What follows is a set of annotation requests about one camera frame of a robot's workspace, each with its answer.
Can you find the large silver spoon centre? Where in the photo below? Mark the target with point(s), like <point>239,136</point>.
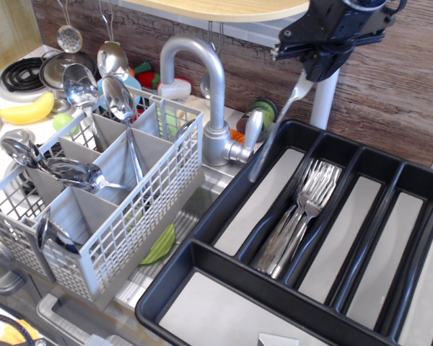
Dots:
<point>121,105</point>

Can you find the white metal pole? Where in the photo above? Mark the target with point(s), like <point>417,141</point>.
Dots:
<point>323,100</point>

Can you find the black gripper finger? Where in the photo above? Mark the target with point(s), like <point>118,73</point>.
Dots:
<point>323,61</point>

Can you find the black cutlery tray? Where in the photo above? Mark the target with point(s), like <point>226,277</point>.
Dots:
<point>362,275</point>

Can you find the silver spoon basket front corner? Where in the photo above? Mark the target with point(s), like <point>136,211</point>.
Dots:
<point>48,229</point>

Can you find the silver spoon lying in basket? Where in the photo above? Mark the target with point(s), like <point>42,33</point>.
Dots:
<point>87,176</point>

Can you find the silver spoon far left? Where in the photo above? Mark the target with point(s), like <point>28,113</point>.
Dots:
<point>28,155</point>

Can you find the hanging silver skimmer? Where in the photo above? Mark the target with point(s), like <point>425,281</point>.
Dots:
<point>68,37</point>

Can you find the yellow cloth object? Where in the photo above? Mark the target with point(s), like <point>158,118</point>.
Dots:
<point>12,336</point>

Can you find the large silver spoon left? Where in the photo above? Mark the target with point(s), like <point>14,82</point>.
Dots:
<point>82,92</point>

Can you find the green toy ball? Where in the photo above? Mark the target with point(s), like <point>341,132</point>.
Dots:
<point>61,120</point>

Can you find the stack of silver forks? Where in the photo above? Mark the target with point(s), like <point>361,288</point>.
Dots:
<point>316,185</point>

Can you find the round wooden shelf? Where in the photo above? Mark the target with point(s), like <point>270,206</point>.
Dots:
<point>241,11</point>

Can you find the silver kitchen faucet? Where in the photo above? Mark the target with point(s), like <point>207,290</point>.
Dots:
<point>219,147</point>

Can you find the red toy strawberry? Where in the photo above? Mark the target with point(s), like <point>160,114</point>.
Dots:
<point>148,79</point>

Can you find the green toy leaf slice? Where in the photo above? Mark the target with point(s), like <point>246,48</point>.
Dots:
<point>161,247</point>

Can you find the hanging small silver spoon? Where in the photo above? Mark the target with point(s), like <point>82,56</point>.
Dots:
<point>205,82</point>

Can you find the yellow toy banana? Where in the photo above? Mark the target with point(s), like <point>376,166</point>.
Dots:
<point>32,113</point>

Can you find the white toy cake slice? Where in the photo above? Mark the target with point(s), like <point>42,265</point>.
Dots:
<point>179,89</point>

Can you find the black coil stove burner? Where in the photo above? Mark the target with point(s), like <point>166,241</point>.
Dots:
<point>22,75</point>

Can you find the large silver spoon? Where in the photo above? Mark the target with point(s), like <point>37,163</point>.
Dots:
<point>121,105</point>
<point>82,92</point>

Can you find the grey plastic cutlery basket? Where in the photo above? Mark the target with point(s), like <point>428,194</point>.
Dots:
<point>115,228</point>

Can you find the silver pot with lid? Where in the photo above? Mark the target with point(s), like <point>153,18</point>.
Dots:
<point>52,70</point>

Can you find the hanging silver ladle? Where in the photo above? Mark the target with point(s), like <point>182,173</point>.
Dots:
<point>111,57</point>

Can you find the silver metal fork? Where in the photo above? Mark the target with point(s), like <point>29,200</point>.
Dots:
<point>300,90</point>

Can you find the orange toy carrot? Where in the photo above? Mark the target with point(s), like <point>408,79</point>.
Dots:
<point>237,136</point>

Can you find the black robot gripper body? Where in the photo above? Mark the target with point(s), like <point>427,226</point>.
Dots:
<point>339,25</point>

